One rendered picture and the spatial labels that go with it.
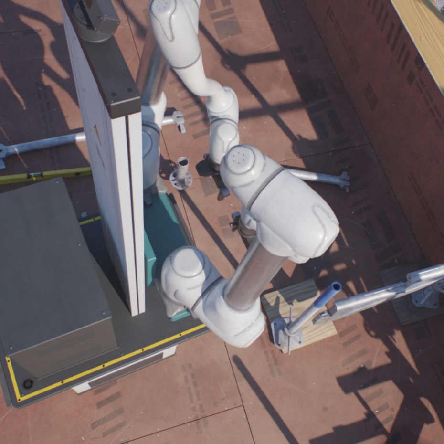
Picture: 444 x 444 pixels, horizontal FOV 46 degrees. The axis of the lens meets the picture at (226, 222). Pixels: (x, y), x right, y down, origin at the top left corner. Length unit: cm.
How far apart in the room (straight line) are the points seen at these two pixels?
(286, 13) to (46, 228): 249
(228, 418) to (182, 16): 180
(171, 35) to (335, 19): 223
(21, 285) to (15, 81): 176
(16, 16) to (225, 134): 215
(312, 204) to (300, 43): 258
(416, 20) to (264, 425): 214
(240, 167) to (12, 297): 97
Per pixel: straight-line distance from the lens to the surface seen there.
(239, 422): 259
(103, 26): 98
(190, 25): 147
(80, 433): 257
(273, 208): 117
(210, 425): 257
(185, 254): 168
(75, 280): 182
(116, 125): 102
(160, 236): 199
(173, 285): 170
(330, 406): 270
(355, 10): 337
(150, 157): 187
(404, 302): 295
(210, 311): 167
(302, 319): 237
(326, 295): 204
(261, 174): 119
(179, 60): 150
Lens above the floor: 255
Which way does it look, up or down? 64 degrees down
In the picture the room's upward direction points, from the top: 18 degrees clockwise
